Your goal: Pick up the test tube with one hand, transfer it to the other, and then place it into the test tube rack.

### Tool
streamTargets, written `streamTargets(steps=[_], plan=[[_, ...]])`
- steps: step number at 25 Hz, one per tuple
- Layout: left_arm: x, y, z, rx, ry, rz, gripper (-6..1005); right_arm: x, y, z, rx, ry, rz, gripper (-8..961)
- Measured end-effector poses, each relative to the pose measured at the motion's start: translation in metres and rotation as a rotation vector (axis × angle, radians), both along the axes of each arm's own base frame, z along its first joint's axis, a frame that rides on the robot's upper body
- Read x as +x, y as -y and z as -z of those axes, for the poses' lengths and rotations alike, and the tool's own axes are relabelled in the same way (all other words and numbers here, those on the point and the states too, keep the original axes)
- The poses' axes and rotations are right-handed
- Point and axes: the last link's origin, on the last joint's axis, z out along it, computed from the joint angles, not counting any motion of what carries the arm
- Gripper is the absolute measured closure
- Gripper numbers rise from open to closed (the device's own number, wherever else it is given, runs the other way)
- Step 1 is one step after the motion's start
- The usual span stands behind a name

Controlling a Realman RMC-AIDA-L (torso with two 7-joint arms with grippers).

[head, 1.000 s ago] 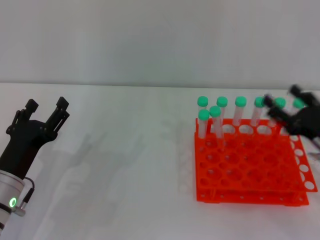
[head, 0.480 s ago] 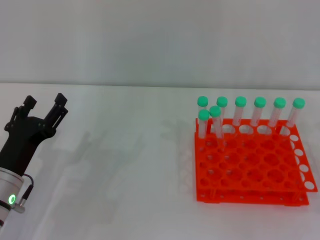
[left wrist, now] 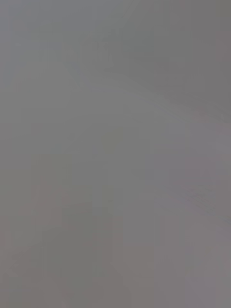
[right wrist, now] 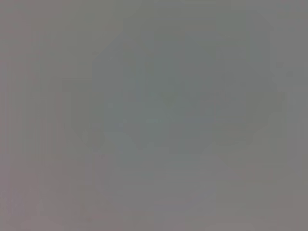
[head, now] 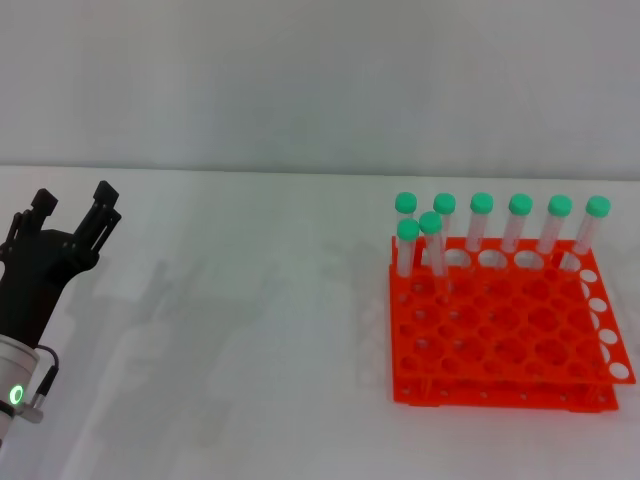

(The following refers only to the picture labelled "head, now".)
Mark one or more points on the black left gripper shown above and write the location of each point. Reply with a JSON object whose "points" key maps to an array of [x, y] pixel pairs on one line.
{"points": [[35, 280]]}

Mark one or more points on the green-capped clear test tube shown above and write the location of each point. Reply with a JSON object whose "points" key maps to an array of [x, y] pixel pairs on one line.
{"points": [[481, 202], [431, 221], [444, 203], [408, 229], [406, 202], [520, 204], [598, 206], [560, 205]]}

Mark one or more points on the orange test tube rack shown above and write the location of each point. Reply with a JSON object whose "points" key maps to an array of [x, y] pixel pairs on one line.
{"points": [[520, 325]]}

